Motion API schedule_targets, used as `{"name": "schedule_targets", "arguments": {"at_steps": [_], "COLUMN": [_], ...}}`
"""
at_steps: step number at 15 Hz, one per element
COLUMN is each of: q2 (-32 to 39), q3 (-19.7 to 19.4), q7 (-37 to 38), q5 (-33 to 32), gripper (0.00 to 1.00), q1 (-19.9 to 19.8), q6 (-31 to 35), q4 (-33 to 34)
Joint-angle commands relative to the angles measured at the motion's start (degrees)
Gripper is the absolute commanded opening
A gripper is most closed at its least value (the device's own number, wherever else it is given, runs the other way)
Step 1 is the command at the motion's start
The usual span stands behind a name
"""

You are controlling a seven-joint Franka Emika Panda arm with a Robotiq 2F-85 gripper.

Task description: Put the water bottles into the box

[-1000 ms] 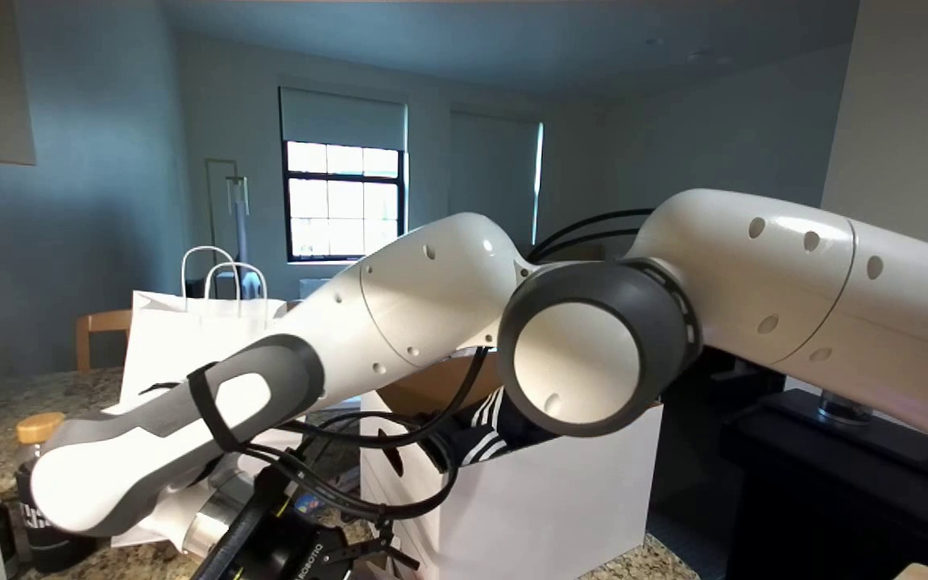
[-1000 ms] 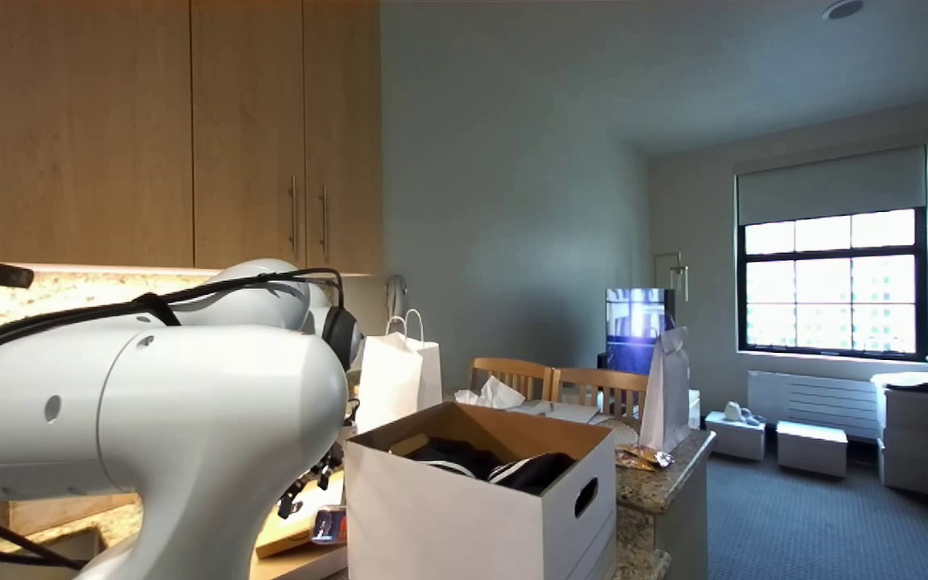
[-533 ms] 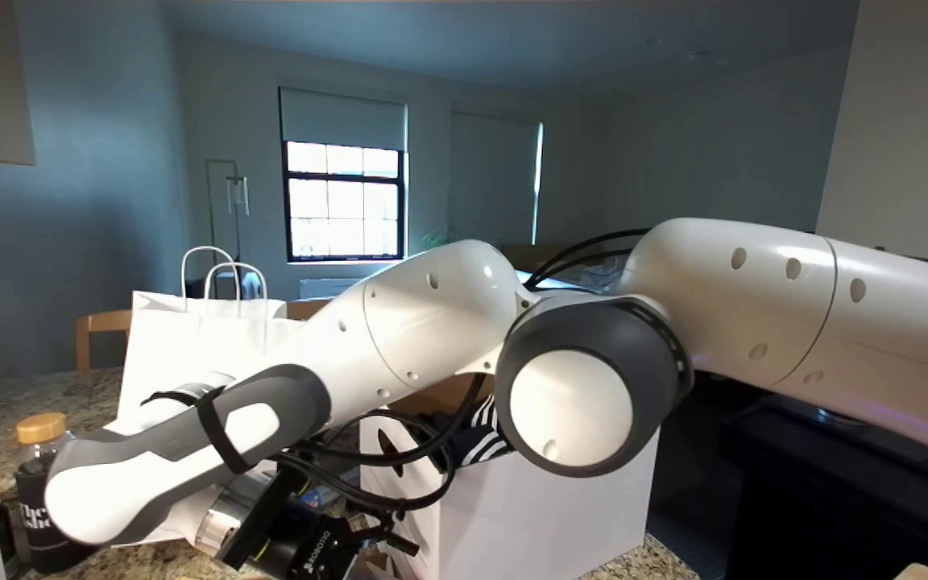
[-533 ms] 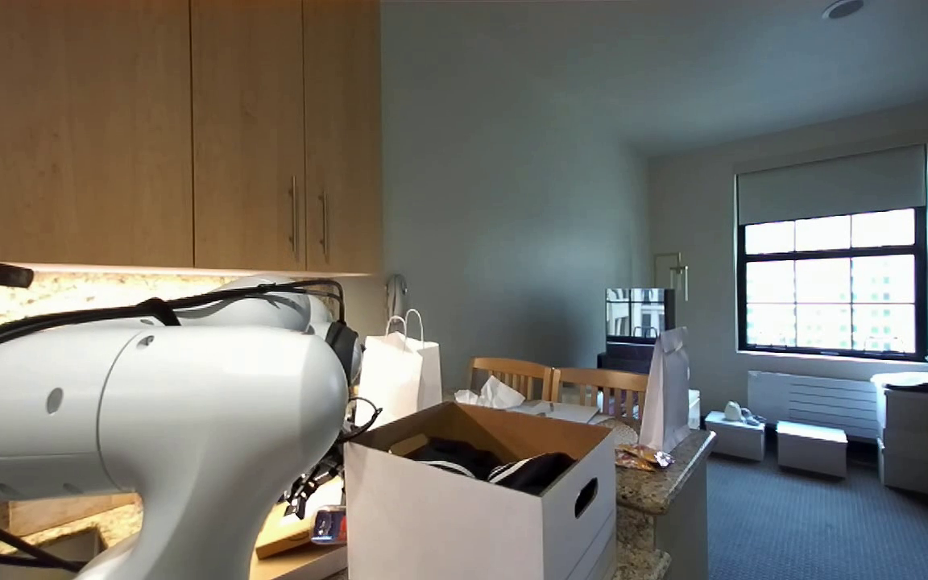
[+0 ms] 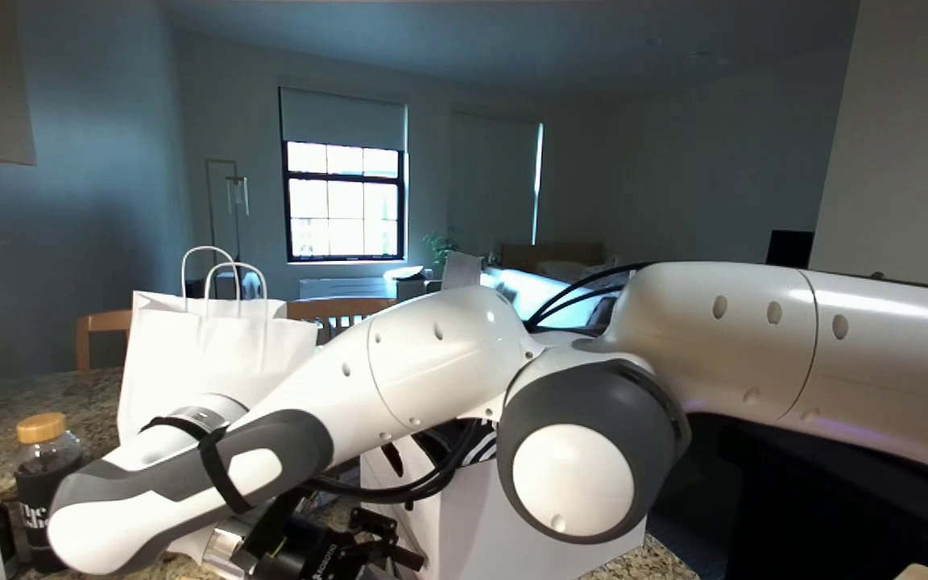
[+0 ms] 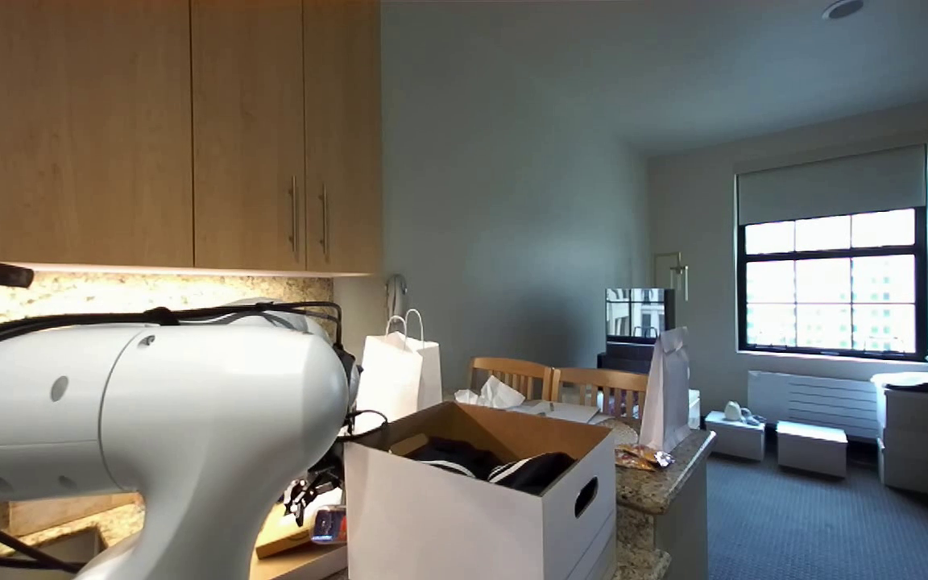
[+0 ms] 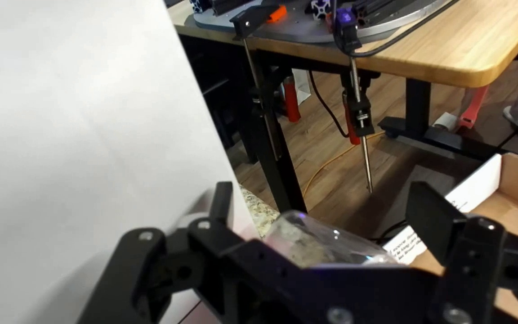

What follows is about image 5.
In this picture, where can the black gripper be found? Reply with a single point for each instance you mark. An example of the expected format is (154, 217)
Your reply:
(322, 548)

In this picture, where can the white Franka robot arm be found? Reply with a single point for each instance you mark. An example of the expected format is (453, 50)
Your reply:
(860, 342)

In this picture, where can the wooden chair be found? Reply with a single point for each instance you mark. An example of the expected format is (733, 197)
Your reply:
(339, 311)
(98, 324)

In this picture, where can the white low cabinet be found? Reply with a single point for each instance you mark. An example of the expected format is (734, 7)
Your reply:
(408, 285)

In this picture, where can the dark jar with gold lid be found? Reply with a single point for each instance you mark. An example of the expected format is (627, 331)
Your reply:
(47, 486)

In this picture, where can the green potted plant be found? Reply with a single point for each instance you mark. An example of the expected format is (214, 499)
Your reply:
(436, 249)

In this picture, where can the black framed window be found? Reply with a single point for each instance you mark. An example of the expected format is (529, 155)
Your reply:
(342, 203)

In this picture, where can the grey sofa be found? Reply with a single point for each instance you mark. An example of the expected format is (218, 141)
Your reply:
(549, 255)

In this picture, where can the grey roller blind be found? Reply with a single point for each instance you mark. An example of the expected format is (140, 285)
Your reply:
(342, 118)

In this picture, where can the small black monitor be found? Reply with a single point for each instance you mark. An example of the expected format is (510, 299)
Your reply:
(789, 247)

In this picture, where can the white wall radiator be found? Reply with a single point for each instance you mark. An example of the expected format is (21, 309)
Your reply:
(339, 289)

